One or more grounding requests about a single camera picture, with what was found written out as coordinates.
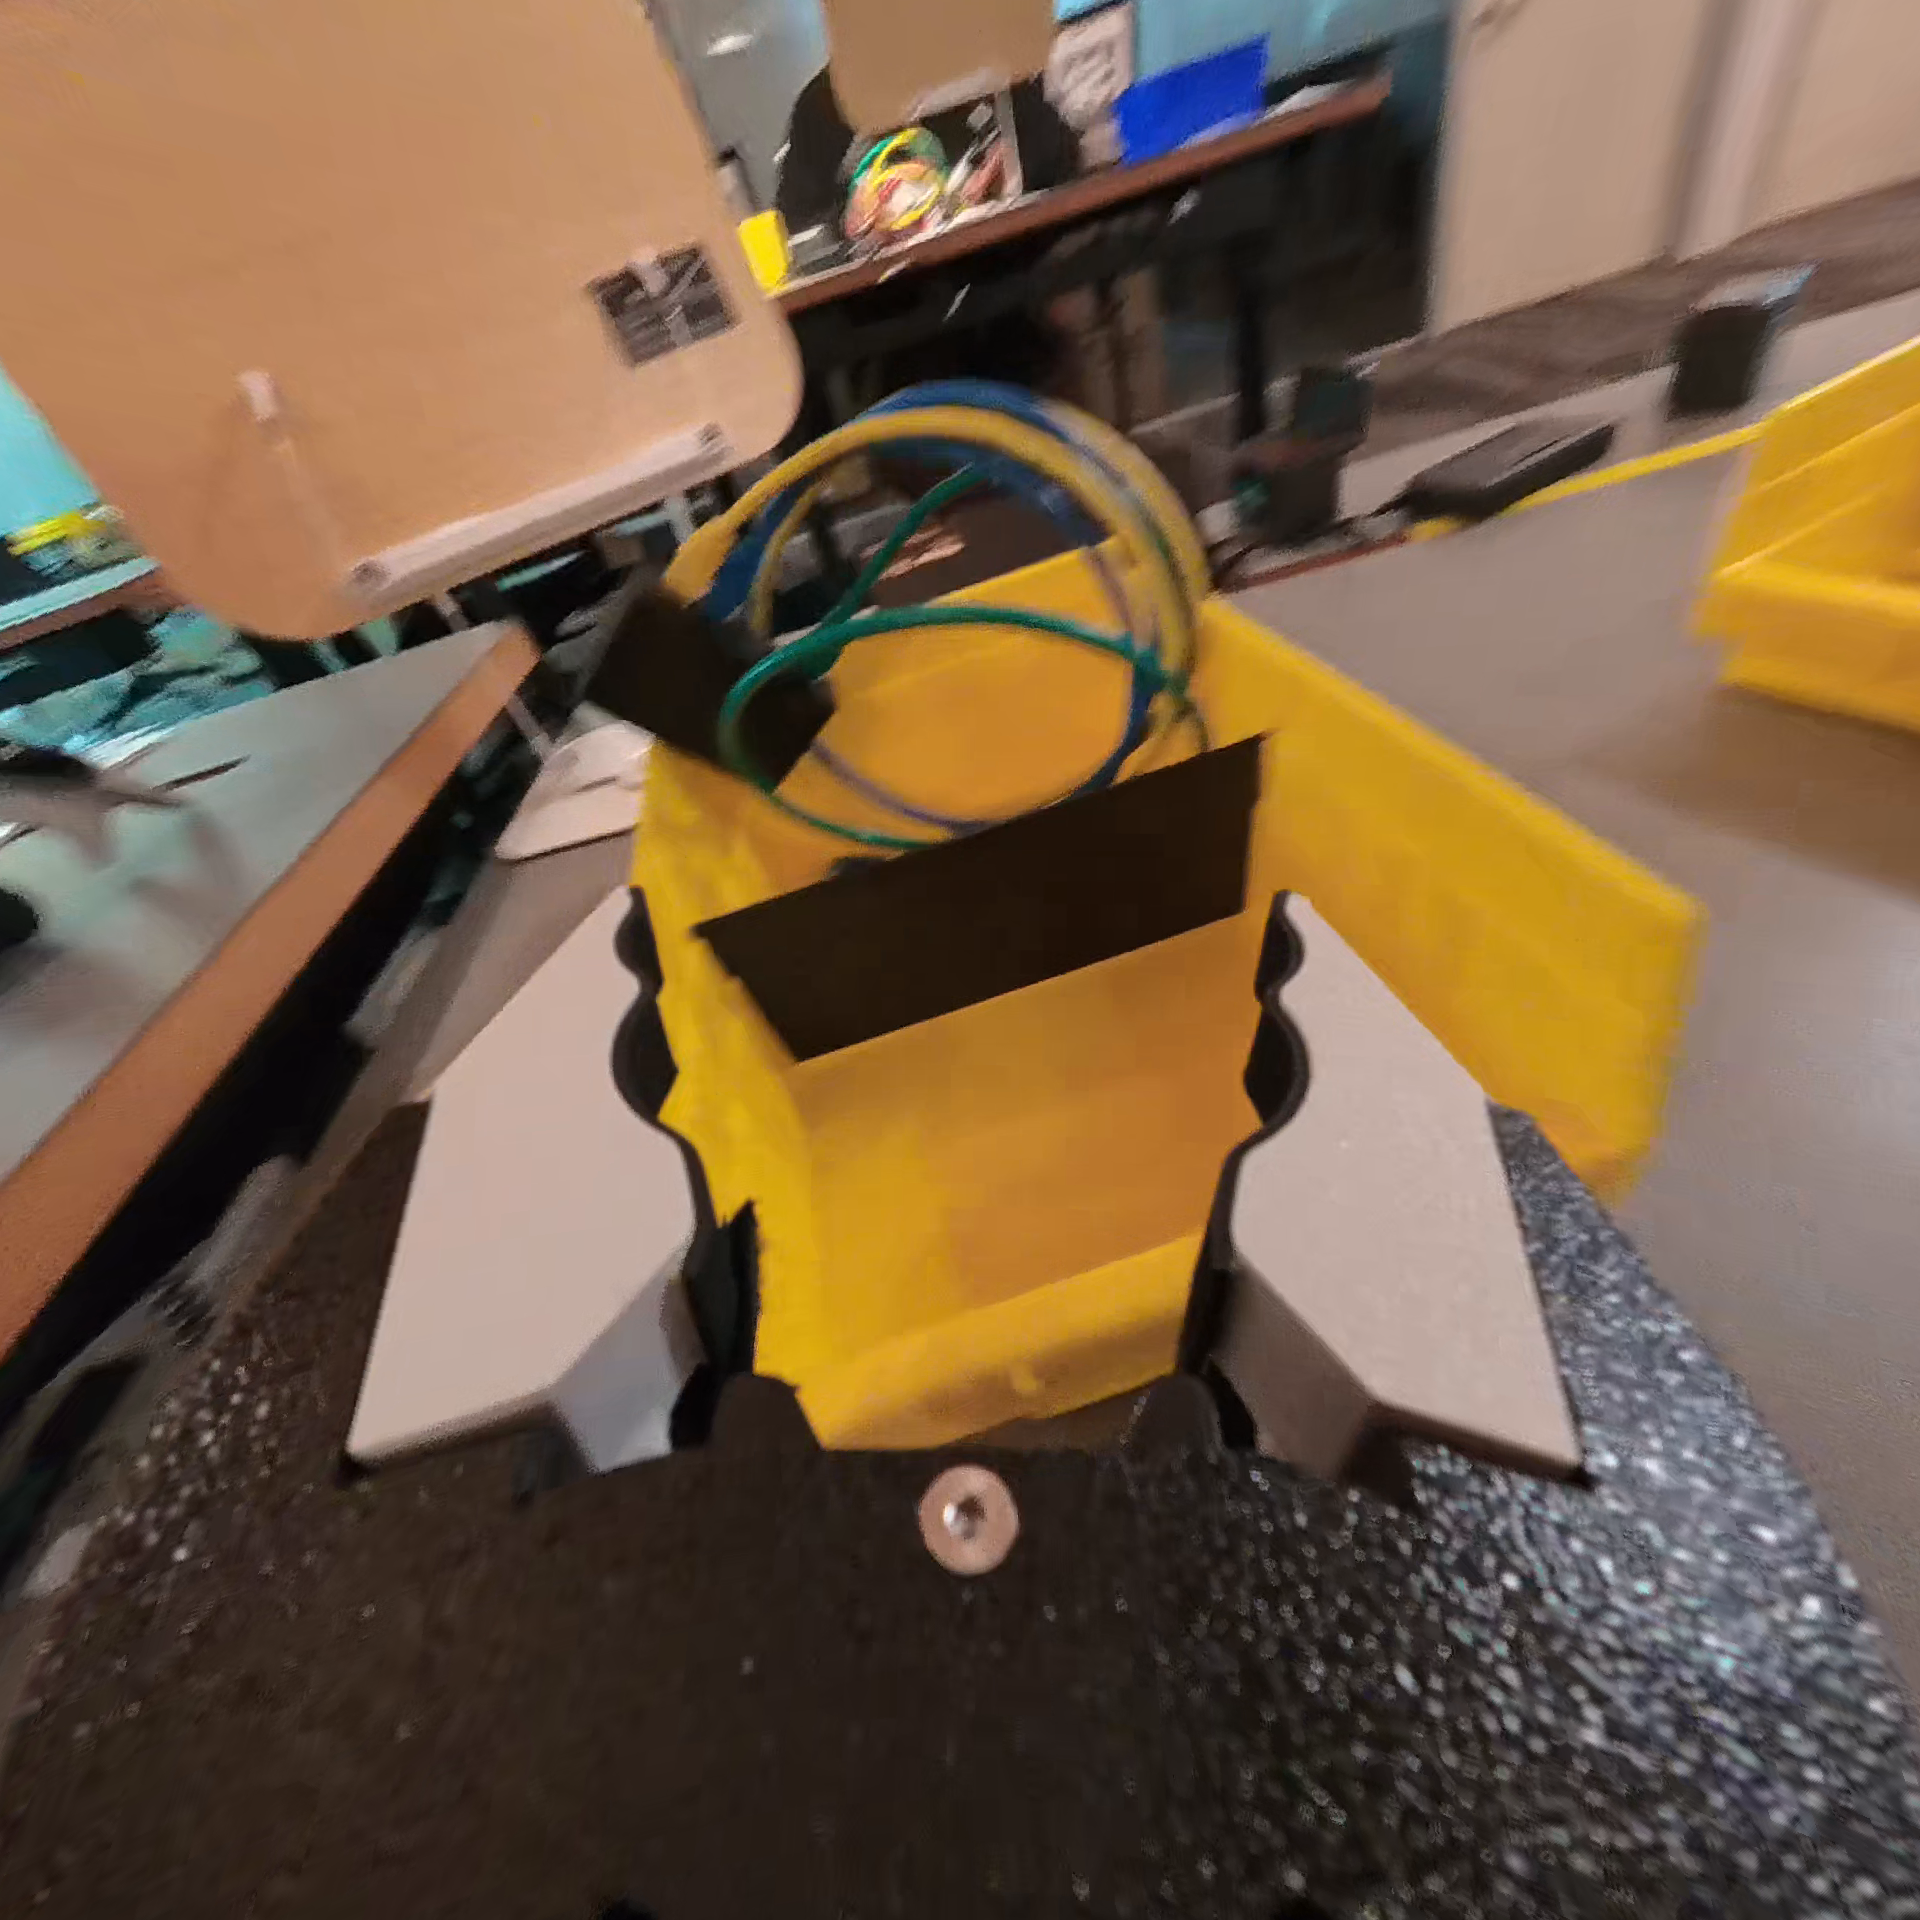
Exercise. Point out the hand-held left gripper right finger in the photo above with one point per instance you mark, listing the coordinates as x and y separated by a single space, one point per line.
1396 1230

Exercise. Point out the black battery pack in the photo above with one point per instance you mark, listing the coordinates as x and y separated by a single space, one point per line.
1724 353

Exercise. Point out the yellow plastic bin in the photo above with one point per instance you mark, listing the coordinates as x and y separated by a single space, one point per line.
1425 902
1830 601

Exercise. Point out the black battery charger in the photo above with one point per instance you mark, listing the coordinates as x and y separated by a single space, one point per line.
1305 452

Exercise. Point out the small blue bin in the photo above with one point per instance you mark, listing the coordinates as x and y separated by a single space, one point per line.
1193 99

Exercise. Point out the yellow tape strip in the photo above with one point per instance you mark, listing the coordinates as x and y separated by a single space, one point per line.
1652 469

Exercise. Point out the grey topped desk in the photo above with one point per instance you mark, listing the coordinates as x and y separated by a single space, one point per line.
182 902

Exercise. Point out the framed tag sign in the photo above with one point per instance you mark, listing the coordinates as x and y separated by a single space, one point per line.
1089 68

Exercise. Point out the black power adapter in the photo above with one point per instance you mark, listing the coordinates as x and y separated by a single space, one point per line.
1516 465

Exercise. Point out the small wooden screen board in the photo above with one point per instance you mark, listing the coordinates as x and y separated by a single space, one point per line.
945 53

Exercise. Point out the white paper sheet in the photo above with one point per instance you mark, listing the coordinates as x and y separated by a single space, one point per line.
578 797

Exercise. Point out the black ethernet switch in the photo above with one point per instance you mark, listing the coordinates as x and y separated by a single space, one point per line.
674 675

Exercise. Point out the brown wooden desk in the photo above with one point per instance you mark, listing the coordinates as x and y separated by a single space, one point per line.
1049 195
76 593

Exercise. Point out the small yellow bin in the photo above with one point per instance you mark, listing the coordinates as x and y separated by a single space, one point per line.
765 249

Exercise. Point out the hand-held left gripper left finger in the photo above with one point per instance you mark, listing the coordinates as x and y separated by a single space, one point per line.
524 1230

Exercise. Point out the large wooden screen board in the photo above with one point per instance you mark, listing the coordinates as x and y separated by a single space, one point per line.
375 225

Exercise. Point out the black bin divider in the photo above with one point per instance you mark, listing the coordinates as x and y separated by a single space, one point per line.
975 916

